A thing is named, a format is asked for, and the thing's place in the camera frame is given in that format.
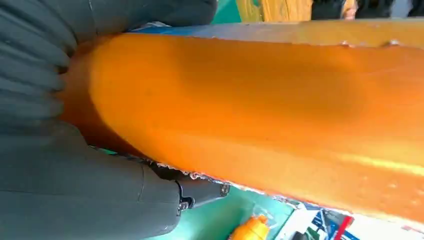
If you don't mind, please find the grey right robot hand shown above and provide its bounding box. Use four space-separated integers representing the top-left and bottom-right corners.
0 0 230 240

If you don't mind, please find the person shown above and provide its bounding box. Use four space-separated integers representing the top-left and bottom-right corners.
311 0 424 21

